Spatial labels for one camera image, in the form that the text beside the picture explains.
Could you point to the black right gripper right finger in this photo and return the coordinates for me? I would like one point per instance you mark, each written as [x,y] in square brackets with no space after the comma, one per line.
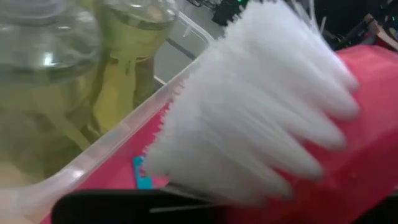
[382,211]

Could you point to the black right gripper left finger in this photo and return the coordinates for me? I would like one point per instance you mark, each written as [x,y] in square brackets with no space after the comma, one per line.
[124,208]

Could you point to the clear soap pump bottle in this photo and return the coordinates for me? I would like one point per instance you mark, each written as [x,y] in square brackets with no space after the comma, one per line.
[130,62]
[40,93]

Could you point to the red dish brush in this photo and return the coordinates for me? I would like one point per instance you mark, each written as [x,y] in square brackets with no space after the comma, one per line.
[248,93]

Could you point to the tall clear plastic bin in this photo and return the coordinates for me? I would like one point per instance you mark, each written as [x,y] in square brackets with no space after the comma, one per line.
[102,143]

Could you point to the red plastic bin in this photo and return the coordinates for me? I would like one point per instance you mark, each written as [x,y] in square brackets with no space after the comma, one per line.
[373,124]

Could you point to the black device with green light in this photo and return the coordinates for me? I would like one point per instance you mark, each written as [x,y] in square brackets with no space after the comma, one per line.
[230,12]

